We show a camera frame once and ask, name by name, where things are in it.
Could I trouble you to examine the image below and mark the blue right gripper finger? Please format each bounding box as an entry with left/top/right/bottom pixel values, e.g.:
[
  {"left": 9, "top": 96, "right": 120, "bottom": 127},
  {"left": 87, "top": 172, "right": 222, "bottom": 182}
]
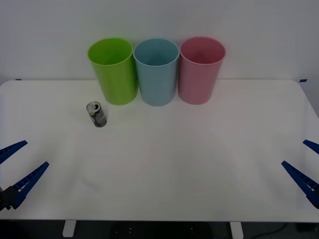
[
  {"left": 281, "top": 160, "right": 319, "bottom": 209},
  {"left": 303, "top": 139, "right": 319, "bottom": 153}
]

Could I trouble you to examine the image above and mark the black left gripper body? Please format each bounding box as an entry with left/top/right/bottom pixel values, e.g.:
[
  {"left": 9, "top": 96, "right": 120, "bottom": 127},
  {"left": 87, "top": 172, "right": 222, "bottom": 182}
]
[{"left": 0, "top": 188, "right": 8, "bottom": 212}]

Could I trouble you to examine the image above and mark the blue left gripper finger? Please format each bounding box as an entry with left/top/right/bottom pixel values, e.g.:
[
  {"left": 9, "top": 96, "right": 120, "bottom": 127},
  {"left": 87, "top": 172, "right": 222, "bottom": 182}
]
[
  {"left": 3, "top": 161, "right": 50, "bottom": 211},
  {"left": 0, "top": 140, "right": 28, "bottom": 164}
]

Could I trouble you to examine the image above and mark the black drink can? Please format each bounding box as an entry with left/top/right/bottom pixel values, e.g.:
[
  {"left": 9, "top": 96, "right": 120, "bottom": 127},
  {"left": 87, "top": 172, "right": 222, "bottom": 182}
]
[{"left": 86, "top": 101, "right": 108, "bottom": 128}]

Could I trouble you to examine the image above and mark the white table leg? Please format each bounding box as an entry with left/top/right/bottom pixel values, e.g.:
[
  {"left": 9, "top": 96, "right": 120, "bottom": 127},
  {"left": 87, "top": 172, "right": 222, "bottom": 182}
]
[
  {"left": 229, "top": 221, "right": 244, "bottom": 239},
  {"left": 62, "top": 220, "right": 76, "bottom": 238}
]

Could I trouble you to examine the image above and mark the green plastic bin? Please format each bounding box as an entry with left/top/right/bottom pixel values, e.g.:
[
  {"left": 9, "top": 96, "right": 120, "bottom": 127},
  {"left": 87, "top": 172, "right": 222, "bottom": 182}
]
[{"left": 87, "top": 37, "right": 138, "bottom": 106}]

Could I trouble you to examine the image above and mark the pink plastic bin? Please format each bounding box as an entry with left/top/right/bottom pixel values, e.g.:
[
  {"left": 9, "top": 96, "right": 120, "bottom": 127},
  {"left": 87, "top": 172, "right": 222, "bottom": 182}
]
[{"left": 177, "top": 36, "right": 227, "bottom": 105}]

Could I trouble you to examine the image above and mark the pale blue plastic bin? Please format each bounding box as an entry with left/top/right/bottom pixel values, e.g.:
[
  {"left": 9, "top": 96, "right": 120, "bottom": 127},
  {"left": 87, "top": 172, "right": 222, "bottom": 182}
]
[{"left": 133, "top": 37, "right": 180, "bottom": 107}]

